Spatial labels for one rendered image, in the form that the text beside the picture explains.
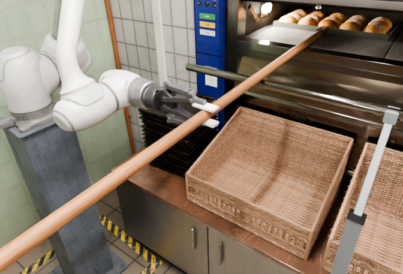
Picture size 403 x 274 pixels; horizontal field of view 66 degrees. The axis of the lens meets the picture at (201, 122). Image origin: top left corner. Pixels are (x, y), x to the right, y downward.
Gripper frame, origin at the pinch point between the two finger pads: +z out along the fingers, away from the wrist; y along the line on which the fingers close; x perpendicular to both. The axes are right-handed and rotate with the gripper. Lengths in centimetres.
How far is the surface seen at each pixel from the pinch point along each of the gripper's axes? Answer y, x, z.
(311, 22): -3, -102, -8
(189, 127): -0.9, 9.0, 1.5
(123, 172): -1.0, 30.2, 1.3
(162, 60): 19, -65, -78
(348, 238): 30, -9, 40
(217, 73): 2.1, -30.4, -16.7
